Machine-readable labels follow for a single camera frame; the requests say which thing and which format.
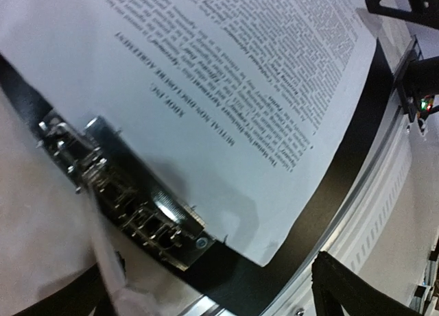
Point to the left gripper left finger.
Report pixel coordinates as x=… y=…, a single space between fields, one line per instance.
x=87 y=293

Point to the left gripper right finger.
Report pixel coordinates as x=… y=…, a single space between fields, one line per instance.
x=337 y=290

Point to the black clip folder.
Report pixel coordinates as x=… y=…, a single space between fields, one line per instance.
x=152 y=230

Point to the white paper stack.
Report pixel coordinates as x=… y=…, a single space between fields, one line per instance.
x=238 y=106

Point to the aluminium front rail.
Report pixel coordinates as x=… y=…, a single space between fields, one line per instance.
x=345 y=218

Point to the perforated white cable tray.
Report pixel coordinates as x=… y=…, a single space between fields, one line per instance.
x=393 y=224

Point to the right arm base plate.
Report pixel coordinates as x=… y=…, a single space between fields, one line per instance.
x=416 y=83

